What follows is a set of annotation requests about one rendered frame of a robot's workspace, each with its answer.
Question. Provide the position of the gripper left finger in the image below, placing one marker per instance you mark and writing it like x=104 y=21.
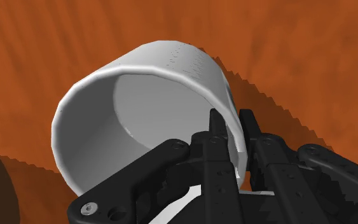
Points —
x=209 y=173

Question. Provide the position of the white cup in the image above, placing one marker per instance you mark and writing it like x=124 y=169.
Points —
x=104 y=130

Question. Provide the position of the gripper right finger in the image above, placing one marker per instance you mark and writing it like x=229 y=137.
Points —
x=278 y=173

